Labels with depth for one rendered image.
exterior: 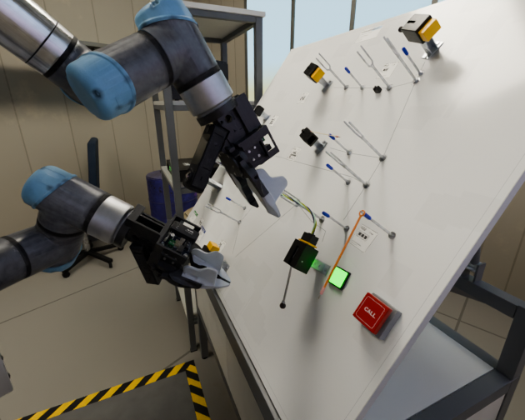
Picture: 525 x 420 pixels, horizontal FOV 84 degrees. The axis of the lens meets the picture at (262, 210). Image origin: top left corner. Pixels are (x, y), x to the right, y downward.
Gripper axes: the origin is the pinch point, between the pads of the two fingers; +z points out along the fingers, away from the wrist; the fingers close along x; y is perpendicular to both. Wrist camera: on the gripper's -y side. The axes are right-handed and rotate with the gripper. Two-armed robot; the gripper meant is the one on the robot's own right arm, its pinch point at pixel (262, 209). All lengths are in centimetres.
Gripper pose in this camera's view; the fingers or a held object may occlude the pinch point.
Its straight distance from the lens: 55.9
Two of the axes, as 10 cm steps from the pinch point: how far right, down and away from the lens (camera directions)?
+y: 7.5, -6.1, 2.6
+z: 4.6, 7.7, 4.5
